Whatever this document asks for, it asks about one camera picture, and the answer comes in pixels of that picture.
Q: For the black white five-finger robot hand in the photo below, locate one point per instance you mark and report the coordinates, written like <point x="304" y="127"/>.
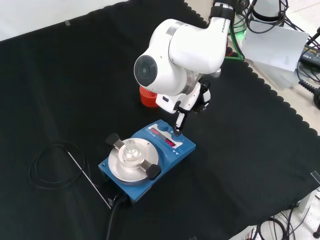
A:
<point x="190" y="100"/>

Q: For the heater with blue base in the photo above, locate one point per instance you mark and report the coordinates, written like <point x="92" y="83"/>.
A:
<point x="181" y="148"/>

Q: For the orange ribbed round holder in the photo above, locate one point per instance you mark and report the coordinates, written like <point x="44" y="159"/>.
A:
<point x="148" y="100"/>

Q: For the stop button red cap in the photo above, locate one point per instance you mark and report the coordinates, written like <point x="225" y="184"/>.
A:
<point x="231" y="52"/>

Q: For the clear glass round-bottom flask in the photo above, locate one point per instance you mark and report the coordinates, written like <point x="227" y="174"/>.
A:
<point x="131" y="152"/>

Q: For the pale board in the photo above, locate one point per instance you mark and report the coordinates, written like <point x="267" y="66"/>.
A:
<point x="275" y="78"/>

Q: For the white paper sheet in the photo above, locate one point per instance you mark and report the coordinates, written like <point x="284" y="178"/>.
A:
<point x="275" y="45"/>

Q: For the steel temperature probe rod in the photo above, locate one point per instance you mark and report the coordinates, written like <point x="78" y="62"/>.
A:
<point x="87" y="176"/>

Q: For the black power adapter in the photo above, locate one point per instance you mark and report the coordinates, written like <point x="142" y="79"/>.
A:
<point x="311" y="56"/>

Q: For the black cloth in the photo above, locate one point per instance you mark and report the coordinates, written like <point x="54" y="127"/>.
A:
<point x="50" y="75"/>

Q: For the grey tape piece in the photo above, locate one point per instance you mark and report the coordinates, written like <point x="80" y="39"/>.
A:
<point x="315" y="176"/>
<point x="67" y="23"/>

